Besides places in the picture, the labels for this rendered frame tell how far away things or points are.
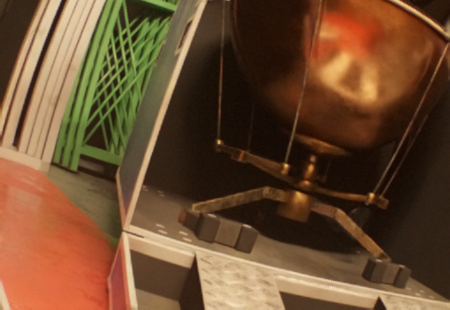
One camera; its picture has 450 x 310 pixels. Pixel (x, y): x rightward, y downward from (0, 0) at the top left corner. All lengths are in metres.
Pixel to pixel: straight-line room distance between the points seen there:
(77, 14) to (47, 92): 0.40
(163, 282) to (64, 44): 1.83
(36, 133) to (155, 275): 1.73
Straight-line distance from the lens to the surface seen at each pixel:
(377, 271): 1.88
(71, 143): 3.58
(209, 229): 1.72
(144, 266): 1.58
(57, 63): 3.21
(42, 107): 3.20
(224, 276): 1.49
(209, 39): 2.59
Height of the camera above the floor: 0.44
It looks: 2 degrees down
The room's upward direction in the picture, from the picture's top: 19 degrees clockwise
